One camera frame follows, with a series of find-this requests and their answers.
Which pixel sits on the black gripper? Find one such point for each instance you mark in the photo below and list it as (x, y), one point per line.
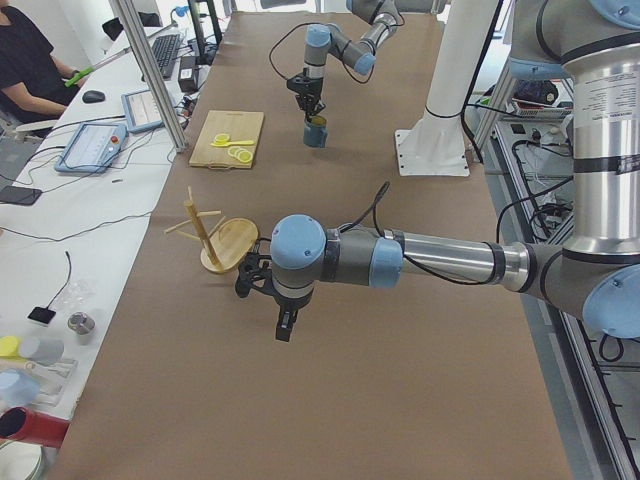
(311, 90)
(289, 303)

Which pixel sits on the blue-grey HOME mug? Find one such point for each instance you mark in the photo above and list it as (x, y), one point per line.
(315, 132)

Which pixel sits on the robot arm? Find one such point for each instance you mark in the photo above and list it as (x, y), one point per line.
(594, 274)
(323, 40)

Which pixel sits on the wooden cup storage rack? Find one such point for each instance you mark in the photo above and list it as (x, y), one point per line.
(225, 242)

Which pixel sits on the small metal cup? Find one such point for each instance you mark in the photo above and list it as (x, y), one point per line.
(81, 323)

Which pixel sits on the grey cup lying down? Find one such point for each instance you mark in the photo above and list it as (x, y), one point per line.
(45, 351)

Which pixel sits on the light blue cup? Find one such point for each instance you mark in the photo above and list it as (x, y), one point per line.
(18, 388)

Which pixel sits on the yellow cup lying down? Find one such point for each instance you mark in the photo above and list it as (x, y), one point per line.
(10, 347)

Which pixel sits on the red cylinder cup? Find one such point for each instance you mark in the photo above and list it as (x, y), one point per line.
(29, 426)

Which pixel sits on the wooden cutting board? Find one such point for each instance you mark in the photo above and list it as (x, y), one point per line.
(240, 125)

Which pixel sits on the lemon slice middle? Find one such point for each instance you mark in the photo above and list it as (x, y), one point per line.
(234, 150)

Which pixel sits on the lemon slice single left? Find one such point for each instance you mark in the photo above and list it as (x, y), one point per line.
(221, 139)

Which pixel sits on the black power adapter box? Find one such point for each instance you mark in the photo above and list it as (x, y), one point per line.
(188, 74)

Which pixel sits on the black keyboard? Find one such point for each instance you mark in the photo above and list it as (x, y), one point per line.
(164, 49)

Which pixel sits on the far blue teach pendant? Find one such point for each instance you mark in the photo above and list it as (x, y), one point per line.
(141, 112)

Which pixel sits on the blue teach pendant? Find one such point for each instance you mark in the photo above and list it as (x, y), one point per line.
(141, 112)
(92, 149)

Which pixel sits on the black computer mouse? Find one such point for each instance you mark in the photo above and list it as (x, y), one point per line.
(93, 96)

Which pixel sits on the near blue teach pendant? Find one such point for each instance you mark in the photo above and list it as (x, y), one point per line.
(92, 149)

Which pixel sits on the small black square pad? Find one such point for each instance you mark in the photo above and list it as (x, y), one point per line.
(42, 315)

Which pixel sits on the seated person in black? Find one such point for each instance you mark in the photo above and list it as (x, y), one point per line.
(32, 79)

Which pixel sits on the black smartphone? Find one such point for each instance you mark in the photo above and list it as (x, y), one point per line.
(21, 196)

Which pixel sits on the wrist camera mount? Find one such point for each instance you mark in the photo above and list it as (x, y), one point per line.
(297, 84)
(254, 273)

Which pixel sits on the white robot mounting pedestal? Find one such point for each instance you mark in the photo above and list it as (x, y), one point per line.
(435, 145)

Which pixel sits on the aluminium frame post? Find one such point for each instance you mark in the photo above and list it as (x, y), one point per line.
(129, 17)

